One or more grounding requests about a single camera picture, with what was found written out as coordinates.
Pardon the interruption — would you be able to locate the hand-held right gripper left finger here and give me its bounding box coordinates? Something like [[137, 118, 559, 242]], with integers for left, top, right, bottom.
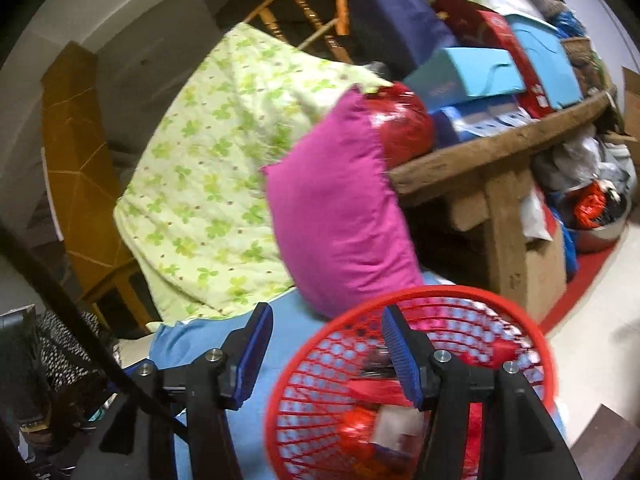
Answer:
[[75, 302, 274, 480]]

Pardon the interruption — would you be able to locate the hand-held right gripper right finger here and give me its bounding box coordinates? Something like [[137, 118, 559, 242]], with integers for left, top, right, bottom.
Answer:
[[381, 304, 583, 480]]

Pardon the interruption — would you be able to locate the dark plastic wrapper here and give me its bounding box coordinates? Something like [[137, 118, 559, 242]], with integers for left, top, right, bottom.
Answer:
[[360, 344, 398, 378]]

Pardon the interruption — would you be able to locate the white paper packet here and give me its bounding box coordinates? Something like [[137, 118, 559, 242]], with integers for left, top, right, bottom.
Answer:
[[372, 404, 426, 453]]

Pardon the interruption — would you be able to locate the red plastic mesh basket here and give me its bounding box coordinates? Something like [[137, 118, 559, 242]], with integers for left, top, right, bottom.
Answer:
[[265, 285, 557, 480]]

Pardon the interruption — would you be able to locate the red plastic bag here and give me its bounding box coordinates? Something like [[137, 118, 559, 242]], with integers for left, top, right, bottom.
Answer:
[[340, 340, 521, 466]]

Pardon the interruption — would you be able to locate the black white spotted garment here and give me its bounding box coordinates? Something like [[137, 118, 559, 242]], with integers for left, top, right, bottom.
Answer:
[[37, 310, 108, 391]]

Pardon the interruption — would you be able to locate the light blue blanket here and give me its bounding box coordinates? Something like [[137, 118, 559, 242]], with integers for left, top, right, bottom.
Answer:
[[149, 280, 568, 480]]

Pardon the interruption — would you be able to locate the magenta pillow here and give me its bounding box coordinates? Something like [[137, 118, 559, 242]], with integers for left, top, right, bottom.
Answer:
[[261, 87, 426, 321]]

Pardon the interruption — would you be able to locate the cardboard box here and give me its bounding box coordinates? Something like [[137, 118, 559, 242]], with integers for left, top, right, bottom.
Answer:
[[520, 210, 568, 323], [620, 65, 640, 146]]

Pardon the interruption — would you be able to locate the orange wooden cabinet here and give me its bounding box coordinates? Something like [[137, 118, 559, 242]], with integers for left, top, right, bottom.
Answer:
[[40, 42, 156, 336]]

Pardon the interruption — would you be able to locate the white sack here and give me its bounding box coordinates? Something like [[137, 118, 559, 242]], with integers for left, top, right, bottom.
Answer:
[[520, 190, 553, 241]]

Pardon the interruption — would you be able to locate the blue plastic sack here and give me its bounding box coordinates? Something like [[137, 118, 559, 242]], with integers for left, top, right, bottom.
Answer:
[[555, 210, 578, 281]]

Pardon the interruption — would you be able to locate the green floral quilt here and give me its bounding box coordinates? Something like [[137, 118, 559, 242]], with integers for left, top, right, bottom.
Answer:
[[114, 22, 393, 321]]

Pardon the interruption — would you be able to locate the wooden bench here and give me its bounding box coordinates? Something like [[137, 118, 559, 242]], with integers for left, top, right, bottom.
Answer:
[[387, 87, 618, 321]]

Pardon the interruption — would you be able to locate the red floor mat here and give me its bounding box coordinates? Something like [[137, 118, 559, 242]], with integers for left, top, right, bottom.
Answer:
[[540, 240, 626, 336]]

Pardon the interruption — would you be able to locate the brown wooden board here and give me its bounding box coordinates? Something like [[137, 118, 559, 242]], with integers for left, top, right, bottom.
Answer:
[[570, 402, 640, 480]]

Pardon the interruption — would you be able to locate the metal basin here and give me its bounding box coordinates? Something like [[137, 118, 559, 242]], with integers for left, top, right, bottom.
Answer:
[[560, 185, 632, 253]]

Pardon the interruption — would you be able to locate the shiny red bag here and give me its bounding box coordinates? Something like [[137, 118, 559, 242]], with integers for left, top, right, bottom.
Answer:
[[362, 82, 436, 166]]

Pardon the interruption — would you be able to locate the orange red bag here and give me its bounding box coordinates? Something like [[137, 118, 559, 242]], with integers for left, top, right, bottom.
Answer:
[[572, 182, 608, 228]]

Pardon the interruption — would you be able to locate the blue patterned box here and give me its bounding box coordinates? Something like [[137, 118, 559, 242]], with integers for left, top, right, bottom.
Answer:
[[432, 97, 533, 148]]

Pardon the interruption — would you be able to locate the grey plastic bag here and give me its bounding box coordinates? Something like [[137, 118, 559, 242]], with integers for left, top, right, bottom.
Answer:
[[535, 132, 636, 196]]

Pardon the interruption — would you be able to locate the small light blue box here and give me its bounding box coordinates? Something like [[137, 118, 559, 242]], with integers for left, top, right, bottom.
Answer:
[[402, 47, 523, 111]]

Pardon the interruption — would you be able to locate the large light blue box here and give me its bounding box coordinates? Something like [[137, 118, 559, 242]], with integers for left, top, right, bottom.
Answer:
[[505, 12, 583, 111]]

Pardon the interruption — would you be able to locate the dark red box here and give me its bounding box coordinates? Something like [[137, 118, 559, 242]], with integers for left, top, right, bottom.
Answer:
[[432, 0, 483, 48]]

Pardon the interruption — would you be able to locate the wooden spindle railing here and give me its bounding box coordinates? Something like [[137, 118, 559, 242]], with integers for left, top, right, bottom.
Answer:
[[242, 0, 371, 66]]

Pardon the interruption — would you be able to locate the wicker basket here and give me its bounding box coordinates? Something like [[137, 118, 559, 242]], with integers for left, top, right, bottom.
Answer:
[[560, 35, 596, 66]]

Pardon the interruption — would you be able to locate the dark blue crumpled bag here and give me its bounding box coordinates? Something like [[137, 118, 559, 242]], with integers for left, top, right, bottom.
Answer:
[[552, 7, 586, 38]]

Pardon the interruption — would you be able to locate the black cable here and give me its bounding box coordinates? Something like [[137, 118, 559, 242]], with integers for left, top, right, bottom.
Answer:
[[0, 222, 193, 443]]

